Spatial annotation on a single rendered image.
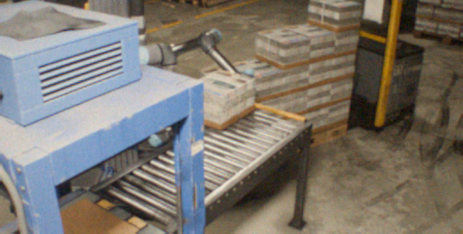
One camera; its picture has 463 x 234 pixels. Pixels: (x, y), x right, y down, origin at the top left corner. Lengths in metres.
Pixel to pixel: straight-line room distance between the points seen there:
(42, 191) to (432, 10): 7.66
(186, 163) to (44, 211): 0.59
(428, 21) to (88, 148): 7.55
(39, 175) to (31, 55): 0.32
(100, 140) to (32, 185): 0.22
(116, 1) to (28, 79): 1.85
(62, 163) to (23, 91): 0.23
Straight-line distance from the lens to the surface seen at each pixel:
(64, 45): 1.35
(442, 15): 8.33
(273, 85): 3.76
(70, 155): 1.23
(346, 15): 4.16
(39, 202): 1.22
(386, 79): 4.55
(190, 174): 1.65
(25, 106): 1.33
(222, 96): 2.76
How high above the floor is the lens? 2.11
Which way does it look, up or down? 24 degrees down
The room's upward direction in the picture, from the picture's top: 1 degrees clockwise
